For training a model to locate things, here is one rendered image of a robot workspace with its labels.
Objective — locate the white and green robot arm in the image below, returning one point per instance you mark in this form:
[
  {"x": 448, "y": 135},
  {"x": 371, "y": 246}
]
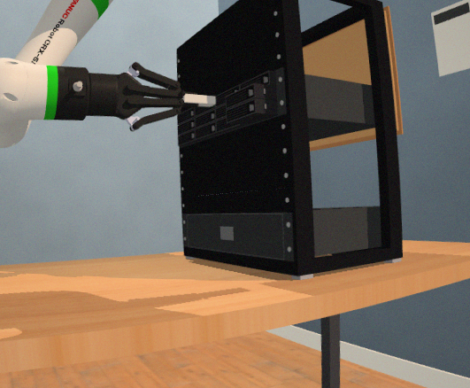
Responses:
[{"x": 44, "y": 89}]

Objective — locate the black server rack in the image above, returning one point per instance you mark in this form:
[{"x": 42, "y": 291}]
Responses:
[{"x": 261, "y": 159}]

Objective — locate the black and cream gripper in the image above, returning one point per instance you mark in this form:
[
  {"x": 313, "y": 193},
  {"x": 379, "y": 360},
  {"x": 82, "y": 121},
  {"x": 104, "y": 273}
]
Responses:
[{"x": 107, "y": 90}]

